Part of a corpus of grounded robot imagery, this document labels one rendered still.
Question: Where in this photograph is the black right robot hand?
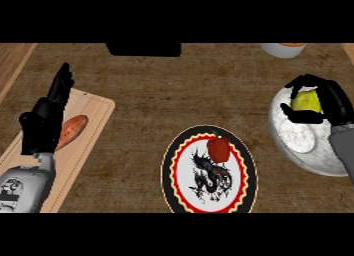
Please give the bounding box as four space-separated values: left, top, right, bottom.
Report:
278 73 354 127

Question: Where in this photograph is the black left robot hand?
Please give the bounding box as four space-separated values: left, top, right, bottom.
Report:
17 62 76 157

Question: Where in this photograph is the yellow-green pear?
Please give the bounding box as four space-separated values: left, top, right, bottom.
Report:
290 86 324 114

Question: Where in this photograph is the white marble bowl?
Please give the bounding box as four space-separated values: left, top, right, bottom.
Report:
267 85 354 178

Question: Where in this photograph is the dragon print plate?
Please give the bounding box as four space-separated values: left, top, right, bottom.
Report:
159 124 259 214

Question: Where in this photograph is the orange sweet potato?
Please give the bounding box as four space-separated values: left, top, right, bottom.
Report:
54 114 89 152

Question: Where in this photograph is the pale wooden cutting board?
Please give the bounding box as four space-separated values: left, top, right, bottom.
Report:
0 87 117 214

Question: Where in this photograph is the white cup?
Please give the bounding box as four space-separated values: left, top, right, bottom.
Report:
258 43 308 60

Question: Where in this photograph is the red bell pepper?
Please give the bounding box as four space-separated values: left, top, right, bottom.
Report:
205 129 231 165

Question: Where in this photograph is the black appliance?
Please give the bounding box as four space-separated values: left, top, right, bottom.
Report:
104 43 182 58

